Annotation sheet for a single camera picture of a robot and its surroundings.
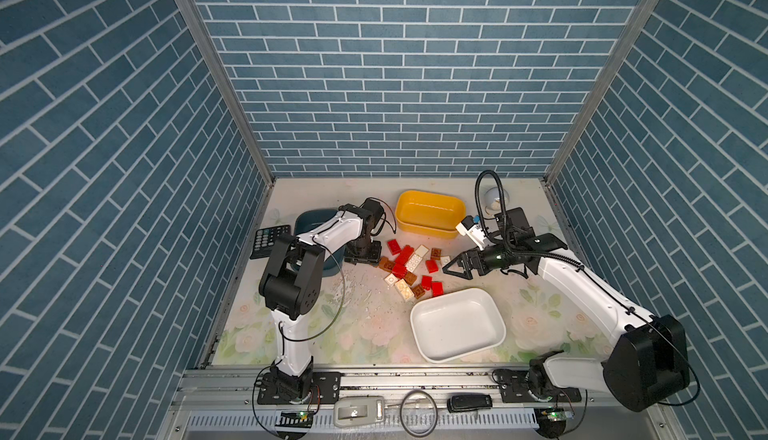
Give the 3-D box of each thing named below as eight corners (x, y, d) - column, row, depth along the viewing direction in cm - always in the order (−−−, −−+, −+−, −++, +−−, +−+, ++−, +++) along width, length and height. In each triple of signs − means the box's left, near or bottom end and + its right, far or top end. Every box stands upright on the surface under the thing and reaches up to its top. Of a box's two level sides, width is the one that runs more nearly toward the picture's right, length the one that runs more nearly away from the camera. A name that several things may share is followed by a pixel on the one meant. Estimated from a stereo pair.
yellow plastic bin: (395, 238, 105) (395, 228, 101) (395, 199, 117) (395, 189, 113) (466, 238, 105) (469, 229, 101) (459, 199, 117) (462, 189, 113)
